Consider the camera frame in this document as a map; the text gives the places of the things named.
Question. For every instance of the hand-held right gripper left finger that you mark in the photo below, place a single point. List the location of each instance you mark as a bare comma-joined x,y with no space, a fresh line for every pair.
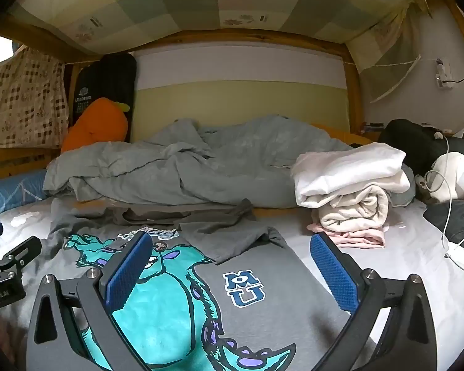
129,268

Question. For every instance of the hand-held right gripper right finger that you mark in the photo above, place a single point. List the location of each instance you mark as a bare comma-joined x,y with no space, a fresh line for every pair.
334,274

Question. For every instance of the grey monster print t-shirt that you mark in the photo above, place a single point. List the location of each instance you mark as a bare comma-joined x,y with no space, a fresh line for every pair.
263,247

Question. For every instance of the blue pillow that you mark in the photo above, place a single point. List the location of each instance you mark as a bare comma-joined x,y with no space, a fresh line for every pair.
11,193

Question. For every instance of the pink folded garment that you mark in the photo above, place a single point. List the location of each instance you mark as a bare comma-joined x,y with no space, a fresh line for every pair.
363,237

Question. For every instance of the grey bed sheet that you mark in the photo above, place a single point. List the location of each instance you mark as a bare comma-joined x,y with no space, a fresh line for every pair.
390,270

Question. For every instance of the cream rolled towel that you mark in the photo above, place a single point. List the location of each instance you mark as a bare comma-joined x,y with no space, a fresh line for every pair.
352,212

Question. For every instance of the white folded cloth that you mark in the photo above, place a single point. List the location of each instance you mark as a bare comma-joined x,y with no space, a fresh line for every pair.
352,174

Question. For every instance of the dark grey garment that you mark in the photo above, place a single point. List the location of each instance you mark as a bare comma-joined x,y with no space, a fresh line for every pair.
460,220

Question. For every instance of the grey-blue duvet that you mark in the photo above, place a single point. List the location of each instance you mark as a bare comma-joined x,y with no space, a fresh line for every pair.
216,162

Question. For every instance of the brown patterned curtain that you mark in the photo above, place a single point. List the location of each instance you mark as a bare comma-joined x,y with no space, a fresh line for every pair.
23,96

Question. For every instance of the orange carrot plush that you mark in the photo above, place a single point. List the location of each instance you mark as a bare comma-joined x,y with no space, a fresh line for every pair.
96,123

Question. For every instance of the black clothing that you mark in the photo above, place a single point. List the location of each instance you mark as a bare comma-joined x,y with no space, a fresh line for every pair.
410,143

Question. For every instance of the white fluffy cloth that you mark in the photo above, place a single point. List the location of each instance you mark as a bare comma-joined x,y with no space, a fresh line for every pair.
456,174

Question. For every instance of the black printed cushion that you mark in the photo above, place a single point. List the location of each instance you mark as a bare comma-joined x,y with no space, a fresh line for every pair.
112,77

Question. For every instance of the pale yellow foam pad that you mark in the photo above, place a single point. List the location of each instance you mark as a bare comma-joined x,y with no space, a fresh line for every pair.
236,96

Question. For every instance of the white wall socket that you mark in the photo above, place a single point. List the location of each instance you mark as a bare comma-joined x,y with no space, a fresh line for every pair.
442,73

